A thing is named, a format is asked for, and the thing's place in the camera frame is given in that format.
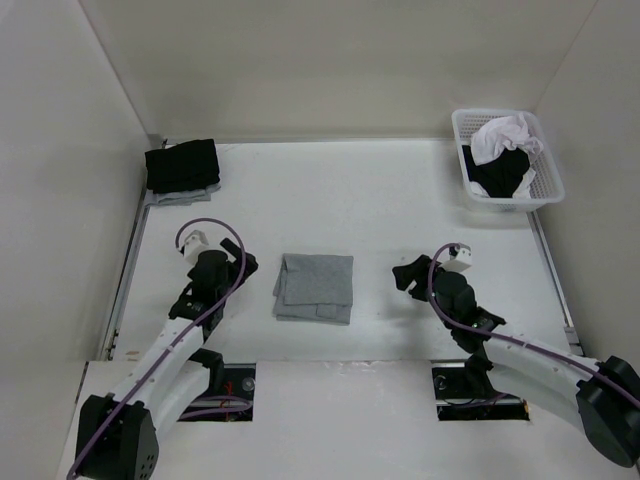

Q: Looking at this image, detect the white plastic laundry basket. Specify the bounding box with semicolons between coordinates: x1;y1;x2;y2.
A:
451;109;565;212

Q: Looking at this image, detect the purple cable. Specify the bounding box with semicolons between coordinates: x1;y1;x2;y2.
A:
65;217;249;479
427;242;640;396

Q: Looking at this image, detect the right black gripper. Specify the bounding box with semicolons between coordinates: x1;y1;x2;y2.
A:
392;254;455;329

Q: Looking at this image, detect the folded light grey tank top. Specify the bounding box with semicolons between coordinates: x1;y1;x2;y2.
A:
144;184;221;206

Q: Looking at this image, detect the folded black tank top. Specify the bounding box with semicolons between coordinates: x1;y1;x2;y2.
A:
145;139;220;194

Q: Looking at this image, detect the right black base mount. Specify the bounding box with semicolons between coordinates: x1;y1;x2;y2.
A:
431;362;530;422

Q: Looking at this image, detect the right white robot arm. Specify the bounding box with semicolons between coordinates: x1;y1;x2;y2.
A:
392;244;639;468

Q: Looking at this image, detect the crumpled white tank top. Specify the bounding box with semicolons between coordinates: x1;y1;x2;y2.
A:
470;113;544;166

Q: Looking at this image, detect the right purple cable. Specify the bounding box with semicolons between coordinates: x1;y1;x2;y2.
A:
427;242;640;396

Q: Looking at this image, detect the crumpled black tank top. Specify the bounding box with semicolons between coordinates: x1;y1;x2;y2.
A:
462;145;536;199

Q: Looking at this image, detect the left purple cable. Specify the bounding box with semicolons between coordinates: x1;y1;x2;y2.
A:
65;217;249;479

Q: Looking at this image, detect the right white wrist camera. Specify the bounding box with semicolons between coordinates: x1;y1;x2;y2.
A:
442;244;473;273

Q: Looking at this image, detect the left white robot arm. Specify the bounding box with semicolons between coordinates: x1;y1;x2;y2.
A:
66;238;258;479

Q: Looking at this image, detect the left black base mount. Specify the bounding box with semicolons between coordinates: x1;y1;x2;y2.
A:
179;363;257;423

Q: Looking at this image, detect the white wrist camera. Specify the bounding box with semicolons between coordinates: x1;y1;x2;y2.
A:
442;244;473;273
178;230;210;266

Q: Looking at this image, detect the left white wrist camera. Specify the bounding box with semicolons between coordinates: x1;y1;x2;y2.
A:
178;230;210;266

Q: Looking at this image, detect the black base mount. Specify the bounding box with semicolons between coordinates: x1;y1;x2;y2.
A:
179;363;257;423
431;362;530;422

